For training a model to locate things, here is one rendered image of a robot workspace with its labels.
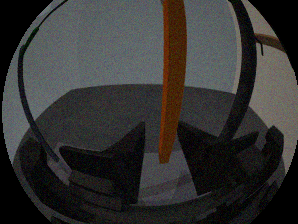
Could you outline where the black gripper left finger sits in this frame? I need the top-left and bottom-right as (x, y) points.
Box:
(59, 121), (146, 204)

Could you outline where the orange handle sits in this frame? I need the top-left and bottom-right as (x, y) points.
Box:
(158, 0), (188, 164)

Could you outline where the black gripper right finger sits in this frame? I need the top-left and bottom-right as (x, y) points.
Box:
(177, 120), (258, 196)

